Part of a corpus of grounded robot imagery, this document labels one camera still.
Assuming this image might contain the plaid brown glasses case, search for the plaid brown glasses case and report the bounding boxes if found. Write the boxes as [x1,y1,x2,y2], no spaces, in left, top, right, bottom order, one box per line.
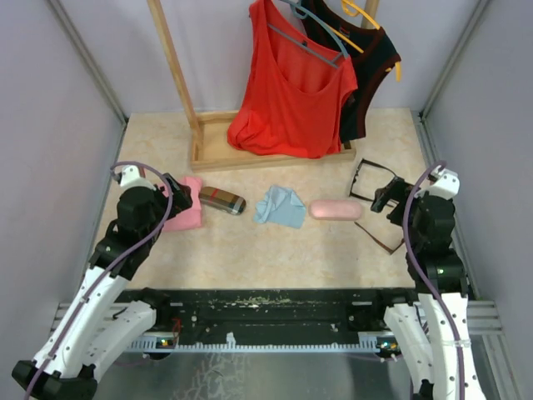
[199,187,247,215]

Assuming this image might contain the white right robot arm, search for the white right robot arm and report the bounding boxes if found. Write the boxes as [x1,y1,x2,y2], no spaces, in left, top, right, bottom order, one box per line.
[371,161,486,399]

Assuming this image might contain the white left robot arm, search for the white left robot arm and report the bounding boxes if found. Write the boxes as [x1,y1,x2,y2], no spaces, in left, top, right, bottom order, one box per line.
[12,162,193,399]

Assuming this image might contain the tortoiseshell brown sunglasses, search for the tortoiseshell brown sunglasses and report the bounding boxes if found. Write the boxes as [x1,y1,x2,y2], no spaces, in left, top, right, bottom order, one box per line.
[354,220,406,256]

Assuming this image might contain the folded pink t-shirt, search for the folded pink t-shirt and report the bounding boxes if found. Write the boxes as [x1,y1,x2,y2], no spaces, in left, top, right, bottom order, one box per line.
[160,176,204,233]

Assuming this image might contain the wooden clothes rack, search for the wooden clothes rack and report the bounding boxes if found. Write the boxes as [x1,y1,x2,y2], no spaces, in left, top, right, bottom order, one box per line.
[146,0,381,173]

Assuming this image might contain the pink glasses case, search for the pink glasses case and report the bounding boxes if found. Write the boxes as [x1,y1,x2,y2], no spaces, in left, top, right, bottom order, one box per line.
[308,199,363,221]

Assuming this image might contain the light blue cloth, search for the light blue cloth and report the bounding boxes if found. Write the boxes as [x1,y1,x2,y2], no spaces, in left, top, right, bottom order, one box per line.
[253,185,306,229]

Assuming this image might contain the red tank top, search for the red tank top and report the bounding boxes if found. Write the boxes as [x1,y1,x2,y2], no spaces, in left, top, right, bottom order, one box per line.
[227,1,357,158]

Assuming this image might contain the black maroon-trimmed tank top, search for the black maroon-trimmed tank top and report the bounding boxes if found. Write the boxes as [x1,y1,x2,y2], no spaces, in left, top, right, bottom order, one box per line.
[301,0,401,143]

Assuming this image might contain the yellow plastic hanger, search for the yellow plastic hanger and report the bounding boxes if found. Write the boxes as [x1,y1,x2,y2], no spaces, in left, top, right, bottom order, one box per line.
[329,1,402,83]

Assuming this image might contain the grey-blue plastic hanger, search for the grey-blue plastic hanger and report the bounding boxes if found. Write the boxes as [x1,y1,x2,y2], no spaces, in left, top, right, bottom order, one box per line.
[266,1,351,69]

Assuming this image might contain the black frame sunglasses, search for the black frame sunglasses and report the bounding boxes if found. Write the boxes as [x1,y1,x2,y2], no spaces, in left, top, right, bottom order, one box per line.
[348,158,397,204]

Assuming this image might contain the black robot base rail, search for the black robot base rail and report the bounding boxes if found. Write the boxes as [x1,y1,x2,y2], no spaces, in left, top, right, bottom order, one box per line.
[127,288,416,359]

